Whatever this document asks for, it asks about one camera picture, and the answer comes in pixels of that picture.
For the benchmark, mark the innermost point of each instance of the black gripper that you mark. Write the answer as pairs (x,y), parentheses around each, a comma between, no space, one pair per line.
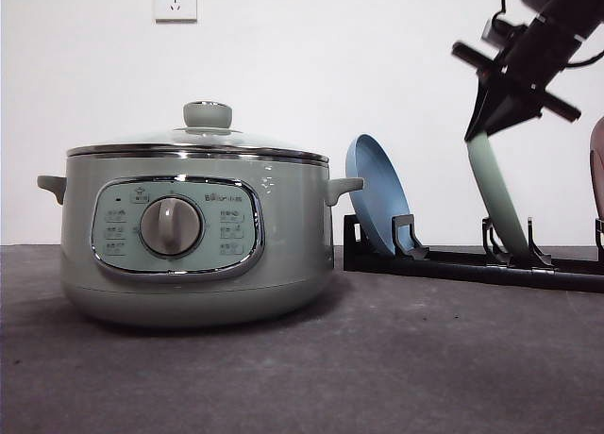
(514,88)

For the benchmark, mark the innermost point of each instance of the green plate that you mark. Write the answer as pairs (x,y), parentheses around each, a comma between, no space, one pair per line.
(497,195)

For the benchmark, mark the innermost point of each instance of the glass lid with green knob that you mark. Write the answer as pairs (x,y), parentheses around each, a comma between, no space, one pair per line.
(207,134)

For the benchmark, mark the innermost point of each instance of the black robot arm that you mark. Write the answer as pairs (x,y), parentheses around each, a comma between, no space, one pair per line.
(515,81)

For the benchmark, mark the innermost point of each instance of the blue plate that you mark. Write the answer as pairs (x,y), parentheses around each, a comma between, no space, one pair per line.
(384,194)

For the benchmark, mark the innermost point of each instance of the green electric steamer pot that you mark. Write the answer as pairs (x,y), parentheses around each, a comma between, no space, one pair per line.
(189,236)

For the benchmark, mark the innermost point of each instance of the black dish rack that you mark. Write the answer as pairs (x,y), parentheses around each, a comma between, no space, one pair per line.
(408,255)

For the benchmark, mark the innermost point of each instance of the white wall socket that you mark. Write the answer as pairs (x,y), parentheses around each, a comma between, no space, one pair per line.
(176,12)

